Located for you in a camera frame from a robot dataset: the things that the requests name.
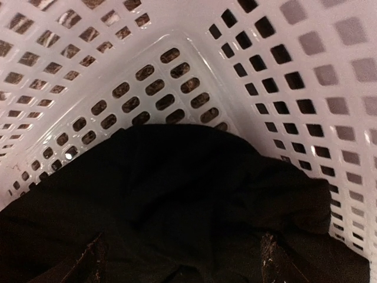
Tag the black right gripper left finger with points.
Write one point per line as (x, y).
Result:
(88, 266)

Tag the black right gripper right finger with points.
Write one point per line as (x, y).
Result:
(277, 265)

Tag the black garment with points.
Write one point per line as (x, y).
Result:
(176, 203)

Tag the white plastic laundry basket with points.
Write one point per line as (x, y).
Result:
(296, 79)

